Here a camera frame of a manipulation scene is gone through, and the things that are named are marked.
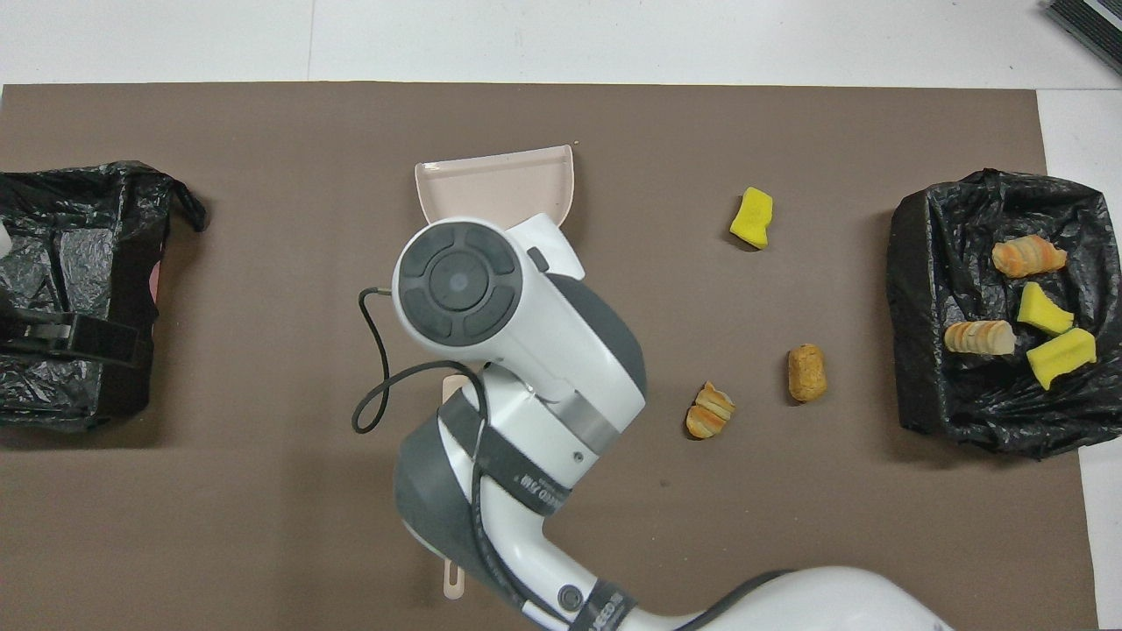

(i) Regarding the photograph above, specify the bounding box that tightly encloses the large yellow sponge piece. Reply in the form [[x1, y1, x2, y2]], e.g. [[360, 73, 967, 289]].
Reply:
[[1026, 327, 1097, 392]]

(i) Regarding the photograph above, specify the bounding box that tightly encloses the beige plastic dustpan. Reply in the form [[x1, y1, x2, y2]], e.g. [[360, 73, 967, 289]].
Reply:
[[414, 145, 576, 230]]

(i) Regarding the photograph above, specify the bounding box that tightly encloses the small striped croissant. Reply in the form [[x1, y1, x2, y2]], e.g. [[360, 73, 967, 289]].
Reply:
[[685, 381, 736, 440]]

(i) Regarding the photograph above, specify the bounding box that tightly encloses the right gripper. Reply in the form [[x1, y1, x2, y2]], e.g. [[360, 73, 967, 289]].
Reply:
[[507, 213, 586, 283]]

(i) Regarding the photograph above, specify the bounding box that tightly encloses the black bag lined bin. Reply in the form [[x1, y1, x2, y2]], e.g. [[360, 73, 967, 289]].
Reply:
[[0, 160, 209, 432], [885, 168, 1122, 461]]

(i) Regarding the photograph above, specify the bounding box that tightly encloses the orange striped croissant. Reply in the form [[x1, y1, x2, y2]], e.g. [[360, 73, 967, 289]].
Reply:
[[991, 234, 1069, 280]]

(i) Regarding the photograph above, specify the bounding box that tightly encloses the small yellow sponge piece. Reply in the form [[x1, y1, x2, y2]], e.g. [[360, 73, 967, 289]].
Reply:
[[1017, 281, 1076, 337]]

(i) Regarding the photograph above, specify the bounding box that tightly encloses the yellow sponge block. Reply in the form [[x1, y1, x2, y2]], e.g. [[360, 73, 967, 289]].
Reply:
[[729, 187, 775, 251]]

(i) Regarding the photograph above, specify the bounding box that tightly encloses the beige hand brush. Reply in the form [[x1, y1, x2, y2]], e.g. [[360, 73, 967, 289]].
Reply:
[[441, 375, 465, 600]]

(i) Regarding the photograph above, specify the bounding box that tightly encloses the pale striped bread piece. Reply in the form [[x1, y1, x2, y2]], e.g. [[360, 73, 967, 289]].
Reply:
[[945, 320, 1016, 356]]

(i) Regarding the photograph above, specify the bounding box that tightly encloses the brown table mat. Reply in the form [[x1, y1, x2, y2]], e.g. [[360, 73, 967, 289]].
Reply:
[[0, 82, 1101, 631]]

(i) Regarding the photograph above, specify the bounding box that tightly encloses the dark ribbed panel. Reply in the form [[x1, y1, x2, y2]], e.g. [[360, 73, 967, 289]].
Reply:
[[1043, 0, 1122, 75]]

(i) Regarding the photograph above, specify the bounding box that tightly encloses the brown bread roll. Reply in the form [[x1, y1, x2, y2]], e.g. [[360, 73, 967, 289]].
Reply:
[[786, 344, 828, 404]]

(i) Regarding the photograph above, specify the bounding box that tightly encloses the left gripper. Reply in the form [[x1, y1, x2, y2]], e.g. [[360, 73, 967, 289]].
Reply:
[[0, 307, 147, 366]]

